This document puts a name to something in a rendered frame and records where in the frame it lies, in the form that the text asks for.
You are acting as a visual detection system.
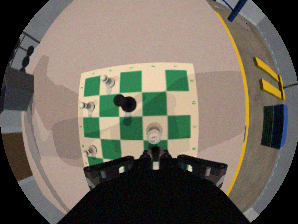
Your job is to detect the white pawn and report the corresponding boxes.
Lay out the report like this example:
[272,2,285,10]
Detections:
[100,75,115,88]
[79,101,95,112]
[82,145,97,157]

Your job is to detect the green and white chessboard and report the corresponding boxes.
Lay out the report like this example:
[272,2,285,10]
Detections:
[78,63,199,167]

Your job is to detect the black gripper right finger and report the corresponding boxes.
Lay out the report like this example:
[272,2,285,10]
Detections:
[159,147,228,188]

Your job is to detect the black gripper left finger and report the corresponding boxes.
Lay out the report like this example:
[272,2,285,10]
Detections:
[83,147,153,190]

